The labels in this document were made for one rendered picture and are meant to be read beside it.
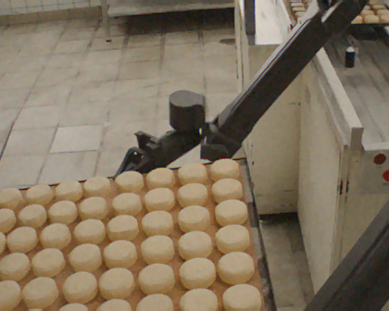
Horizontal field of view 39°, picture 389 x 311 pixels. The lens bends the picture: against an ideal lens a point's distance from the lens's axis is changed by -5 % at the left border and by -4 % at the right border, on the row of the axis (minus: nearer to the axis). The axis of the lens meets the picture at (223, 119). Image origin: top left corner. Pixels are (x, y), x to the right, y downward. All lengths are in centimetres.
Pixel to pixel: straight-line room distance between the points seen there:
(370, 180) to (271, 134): 79
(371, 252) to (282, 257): 174
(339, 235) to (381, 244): 102
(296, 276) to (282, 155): 48
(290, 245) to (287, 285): 23
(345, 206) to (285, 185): 81
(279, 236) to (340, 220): 88
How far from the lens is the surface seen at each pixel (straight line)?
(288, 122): 214
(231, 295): 75
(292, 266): 226
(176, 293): 79
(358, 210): 153
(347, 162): 143
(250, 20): 207
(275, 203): 234
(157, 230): 87
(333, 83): 156
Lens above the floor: 157
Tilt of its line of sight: 29 degrees down
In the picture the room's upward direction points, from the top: 3 degrees counter-clockwise
